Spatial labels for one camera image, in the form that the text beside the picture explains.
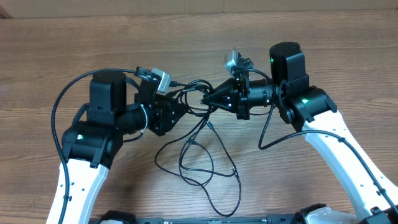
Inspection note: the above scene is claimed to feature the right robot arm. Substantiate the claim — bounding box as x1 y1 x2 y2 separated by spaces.
202 42 397 223

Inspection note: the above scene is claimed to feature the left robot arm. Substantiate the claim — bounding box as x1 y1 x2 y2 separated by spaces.
47 67 188 223

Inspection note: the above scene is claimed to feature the thin black USB cable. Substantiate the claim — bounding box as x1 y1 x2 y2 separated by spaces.
154 118 243 218

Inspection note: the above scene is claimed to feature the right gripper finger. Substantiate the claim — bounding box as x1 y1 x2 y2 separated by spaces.
213 78 239 95
201 88 238 113

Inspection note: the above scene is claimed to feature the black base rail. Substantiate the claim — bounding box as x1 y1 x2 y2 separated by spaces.
99 203 352 224

